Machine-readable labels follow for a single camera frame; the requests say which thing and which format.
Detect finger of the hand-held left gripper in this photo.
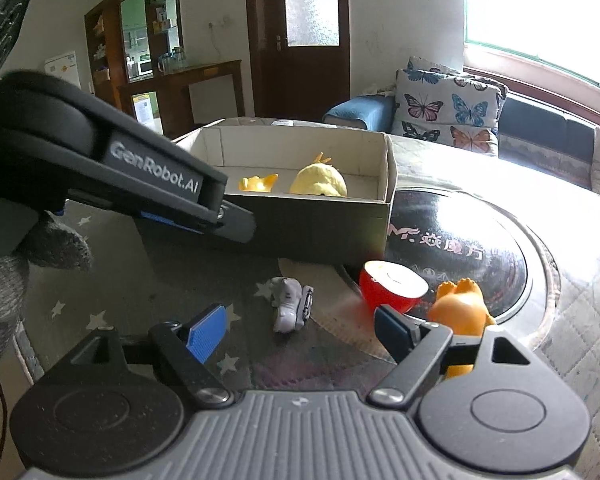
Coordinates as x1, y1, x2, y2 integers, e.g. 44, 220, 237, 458
139, 199, 257, 244

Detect butterfly print pillow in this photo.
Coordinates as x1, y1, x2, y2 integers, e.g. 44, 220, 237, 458
391, 69, 503, 157
406, 56, 508, 101

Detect window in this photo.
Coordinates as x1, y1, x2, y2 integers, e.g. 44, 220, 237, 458
462, 0, 600, 96

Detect tall wooden cabinet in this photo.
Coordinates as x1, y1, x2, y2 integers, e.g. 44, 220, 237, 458
84, 0, 182, 126

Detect brown wooden door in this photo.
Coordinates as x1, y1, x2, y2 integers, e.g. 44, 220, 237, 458
244, 0, 351, 123

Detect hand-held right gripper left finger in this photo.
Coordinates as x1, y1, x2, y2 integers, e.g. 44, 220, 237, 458
55, 304, 233, 407

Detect glass jars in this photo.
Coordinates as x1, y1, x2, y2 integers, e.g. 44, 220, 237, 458
156, 47, 187, 74

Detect small orange toy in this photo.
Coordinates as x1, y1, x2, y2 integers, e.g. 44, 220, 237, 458
238, 173, 279, 193

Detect yellow duck head toy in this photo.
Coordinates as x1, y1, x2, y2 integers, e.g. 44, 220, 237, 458
289, 152, 348, 198

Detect dark sofa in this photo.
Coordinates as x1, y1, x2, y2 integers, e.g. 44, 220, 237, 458
497, 91, 600, 201

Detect red apple half toy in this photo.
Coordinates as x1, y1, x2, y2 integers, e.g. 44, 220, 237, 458
359, 260, 429, 315

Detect small grey toy car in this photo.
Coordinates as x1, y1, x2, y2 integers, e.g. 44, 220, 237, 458
254, 276, 315, 335

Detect round black induction cooker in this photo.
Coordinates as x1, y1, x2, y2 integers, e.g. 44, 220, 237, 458
337, 187, 563, 361

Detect white paper poster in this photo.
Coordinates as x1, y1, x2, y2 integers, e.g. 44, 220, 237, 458
132, 91, 160, 133

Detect black cardboard box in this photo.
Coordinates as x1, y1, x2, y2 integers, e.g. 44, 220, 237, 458
135, 119, 397, 267

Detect person's left hand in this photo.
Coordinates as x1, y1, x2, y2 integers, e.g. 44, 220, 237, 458
0, 209, 94, 396

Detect orange duck toy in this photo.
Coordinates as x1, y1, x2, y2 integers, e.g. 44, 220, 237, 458
426, 277, 496, 380

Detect wooden counter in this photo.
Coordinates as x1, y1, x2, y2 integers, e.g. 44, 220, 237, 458
117, 60, 245, 139

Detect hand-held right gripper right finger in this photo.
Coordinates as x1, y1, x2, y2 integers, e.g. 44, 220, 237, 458
369, 306, 546, 409

